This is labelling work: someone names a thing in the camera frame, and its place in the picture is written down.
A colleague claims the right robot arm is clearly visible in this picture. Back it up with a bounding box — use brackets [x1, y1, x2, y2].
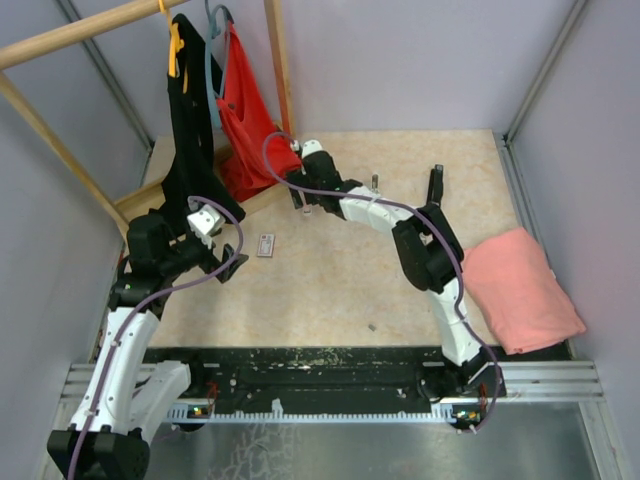
[286, 140, 505, 399]

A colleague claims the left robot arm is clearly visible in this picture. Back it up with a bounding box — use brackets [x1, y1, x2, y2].
[47, 196, 246, 479]

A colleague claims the left red staple box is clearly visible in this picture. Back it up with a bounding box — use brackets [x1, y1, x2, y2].
[257, 234, 276, 258]

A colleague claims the red hanging garment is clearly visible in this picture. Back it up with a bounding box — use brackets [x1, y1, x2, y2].
[208, 23, 301, 202]

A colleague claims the black hanging garment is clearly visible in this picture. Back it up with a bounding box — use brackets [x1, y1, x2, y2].
[159, 14, 246, 236]

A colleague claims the wooden clothes rack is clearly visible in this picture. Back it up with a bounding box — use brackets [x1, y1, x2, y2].
[0, 0, 306, 241]

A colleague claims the blue clothes hanger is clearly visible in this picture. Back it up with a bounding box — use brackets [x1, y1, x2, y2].
[204, 0, 236, 126]

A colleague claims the yellow clothes hanger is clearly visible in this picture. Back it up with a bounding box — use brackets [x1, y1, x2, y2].
[158, 0, 184, 78]

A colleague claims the pink folded towel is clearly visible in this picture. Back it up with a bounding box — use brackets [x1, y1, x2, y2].
[462, 227, 587, 355]

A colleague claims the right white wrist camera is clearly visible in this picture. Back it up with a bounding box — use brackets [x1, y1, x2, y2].
[299, 139, 325, 160]

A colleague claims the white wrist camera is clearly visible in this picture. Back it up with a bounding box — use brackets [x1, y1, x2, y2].
[299, 139, 325, 160]
[187, 205, 225, 250]

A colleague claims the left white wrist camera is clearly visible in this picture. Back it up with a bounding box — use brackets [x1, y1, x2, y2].
[187, 205, 225, 250]

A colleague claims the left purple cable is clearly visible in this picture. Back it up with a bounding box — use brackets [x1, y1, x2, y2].
[63, 195, 246, 480]

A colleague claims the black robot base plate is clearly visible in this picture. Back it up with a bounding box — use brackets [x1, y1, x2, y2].
[144, 345, 506, 414]

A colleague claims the aluminium frame rail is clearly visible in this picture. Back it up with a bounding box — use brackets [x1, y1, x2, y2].
[62, 362, 606, 426]

